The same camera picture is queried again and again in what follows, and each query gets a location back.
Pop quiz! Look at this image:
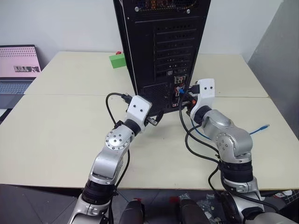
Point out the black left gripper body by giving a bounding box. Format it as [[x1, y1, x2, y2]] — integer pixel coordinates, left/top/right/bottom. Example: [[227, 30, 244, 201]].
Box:
[[145, 116, 158, 127]]

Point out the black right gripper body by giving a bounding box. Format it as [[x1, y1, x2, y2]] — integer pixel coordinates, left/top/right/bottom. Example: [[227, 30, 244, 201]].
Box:
[[184, 84, 201, 111]]

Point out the blue ethernet cable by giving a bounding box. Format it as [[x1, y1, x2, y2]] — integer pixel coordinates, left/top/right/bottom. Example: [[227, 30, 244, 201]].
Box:
[[177, 86, 271, 141]]

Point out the black computer tower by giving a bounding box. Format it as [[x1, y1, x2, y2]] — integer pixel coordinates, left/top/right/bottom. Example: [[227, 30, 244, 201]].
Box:
[[113, 0, 212, 115]]

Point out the green block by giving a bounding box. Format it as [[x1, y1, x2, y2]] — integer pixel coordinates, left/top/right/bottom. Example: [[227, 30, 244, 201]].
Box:
[[109, 54, 127, 69]]

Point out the dark rounded shape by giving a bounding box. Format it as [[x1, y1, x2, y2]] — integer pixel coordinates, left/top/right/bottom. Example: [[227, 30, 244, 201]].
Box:
[[125, 199, 146, 224], [178, 198, 211, 224]]

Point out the grey partition panel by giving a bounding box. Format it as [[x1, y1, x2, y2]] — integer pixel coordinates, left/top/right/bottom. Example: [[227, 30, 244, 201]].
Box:
[[247, 0, 299, 147]]

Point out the clear bag of screws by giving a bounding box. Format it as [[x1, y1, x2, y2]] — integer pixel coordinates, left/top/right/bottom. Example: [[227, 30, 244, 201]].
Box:
[[197, 193, 219, 221]]

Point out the laptop with pink screen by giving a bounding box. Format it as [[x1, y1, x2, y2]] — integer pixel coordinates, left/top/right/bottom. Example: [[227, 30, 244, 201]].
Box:
[[0, 44, 43, 110]]

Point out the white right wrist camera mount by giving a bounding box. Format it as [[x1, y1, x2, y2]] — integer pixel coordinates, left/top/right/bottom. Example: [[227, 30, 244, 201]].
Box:
[[190, 78, 215, 120]]

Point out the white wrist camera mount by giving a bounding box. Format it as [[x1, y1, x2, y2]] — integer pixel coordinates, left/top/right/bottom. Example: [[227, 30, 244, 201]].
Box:
[[126, 95, 153, 134], [190, 78, 215, 120]]

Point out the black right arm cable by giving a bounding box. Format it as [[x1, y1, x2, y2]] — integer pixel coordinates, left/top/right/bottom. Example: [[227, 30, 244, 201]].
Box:
[[178, 92, 279, 213]]

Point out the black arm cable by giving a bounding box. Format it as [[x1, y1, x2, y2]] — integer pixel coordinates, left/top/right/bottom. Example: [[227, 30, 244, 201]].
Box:
[[178, 92, 279, 213], [105, 92, 132, 224]]

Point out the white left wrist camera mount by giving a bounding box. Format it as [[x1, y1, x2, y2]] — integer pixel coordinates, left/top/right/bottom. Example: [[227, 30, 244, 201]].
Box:
[[126, 95, 153, 134]]

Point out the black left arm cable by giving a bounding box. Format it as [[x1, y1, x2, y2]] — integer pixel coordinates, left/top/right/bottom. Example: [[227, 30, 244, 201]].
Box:
[[105, 92, 132, 224]]

